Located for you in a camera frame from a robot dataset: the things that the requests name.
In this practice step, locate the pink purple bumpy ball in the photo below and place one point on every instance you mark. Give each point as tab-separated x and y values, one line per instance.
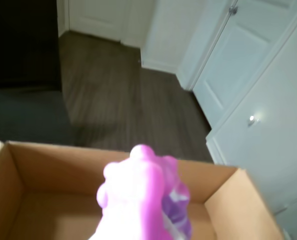
138	195

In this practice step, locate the brown cardboard box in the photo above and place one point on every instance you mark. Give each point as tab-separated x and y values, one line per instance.
51	175

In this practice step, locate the silver door knob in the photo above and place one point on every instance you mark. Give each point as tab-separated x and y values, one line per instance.
233	9
251	121

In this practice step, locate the white panelled door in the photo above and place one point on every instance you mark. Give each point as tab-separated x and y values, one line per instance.
238	62
276	162
96	15

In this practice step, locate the dark grey table mat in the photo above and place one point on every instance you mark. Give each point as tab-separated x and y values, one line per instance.
26	117

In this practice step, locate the black dark panel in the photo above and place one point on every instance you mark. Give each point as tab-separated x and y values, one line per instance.
21	45

